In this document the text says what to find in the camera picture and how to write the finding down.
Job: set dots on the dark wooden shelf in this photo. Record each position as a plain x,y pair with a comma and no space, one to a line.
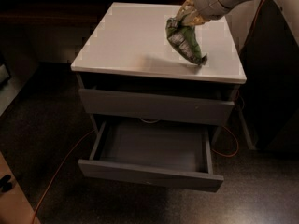
72,13

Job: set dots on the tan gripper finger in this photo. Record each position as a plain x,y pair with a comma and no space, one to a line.
185,12
194,19

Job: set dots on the black object on box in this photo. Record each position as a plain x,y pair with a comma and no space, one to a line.
5,184

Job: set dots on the grey drawer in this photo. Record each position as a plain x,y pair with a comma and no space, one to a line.
154,106
166,154

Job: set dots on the grey top drawer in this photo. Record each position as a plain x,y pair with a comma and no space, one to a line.
154,106

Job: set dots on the green jalapeno chip bag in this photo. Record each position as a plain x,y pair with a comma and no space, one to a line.
183,40

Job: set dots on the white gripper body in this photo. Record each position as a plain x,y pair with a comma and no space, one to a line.
202,0

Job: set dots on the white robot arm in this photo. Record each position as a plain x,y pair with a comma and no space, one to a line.
288,8

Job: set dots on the brown cardboard box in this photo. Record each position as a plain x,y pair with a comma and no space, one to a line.
14,206

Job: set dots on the grey drawer cabinet white top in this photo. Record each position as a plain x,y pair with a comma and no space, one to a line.
128,51

